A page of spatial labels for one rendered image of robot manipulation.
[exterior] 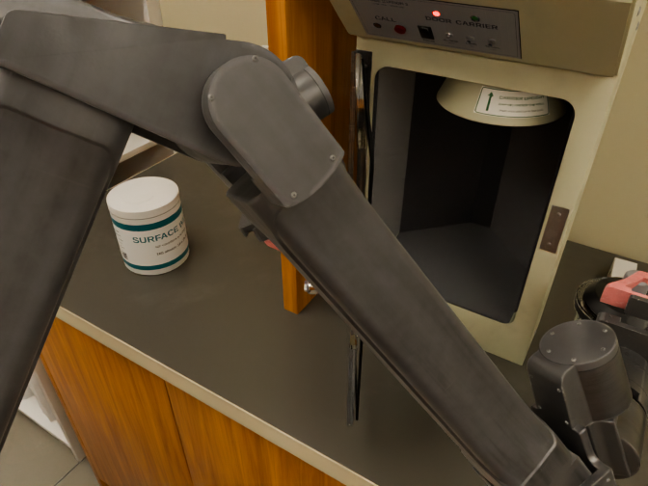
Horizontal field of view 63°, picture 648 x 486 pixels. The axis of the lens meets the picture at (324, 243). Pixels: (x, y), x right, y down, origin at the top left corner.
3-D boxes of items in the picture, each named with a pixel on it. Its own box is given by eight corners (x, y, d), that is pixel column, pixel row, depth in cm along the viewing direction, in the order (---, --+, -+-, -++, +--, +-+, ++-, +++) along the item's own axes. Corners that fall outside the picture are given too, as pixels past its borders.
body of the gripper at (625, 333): (678, 332, 47) (672, 389, 42) (639, 404, 53) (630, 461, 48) (600, 307, 50) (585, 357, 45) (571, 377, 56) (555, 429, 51)
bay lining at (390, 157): (419, 204, 109) (443, 24, 88) (550, 244, 98) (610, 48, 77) (364, 268, 92) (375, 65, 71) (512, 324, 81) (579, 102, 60)
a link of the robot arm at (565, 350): (493, 481, 47) (572, 547, 39) (451, 382, 43) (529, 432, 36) (585, 405, 50) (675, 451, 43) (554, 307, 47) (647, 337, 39)
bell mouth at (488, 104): (461, 72, 84) (467, 37, 81) (578, 94, 77) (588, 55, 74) (417, 109, 72) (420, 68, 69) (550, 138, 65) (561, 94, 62)
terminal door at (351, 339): (351, 281, 93) (361, 49, 70) (352, 432, 69) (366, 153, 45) (346, 280, 93) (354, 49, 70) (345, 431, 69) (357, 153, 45)
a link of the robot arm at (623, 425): (569, 482, 45) (645, 496, 42) (548, 421, 43) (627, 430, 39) (583, 422, 50) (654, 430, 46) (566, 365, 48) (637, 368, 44)
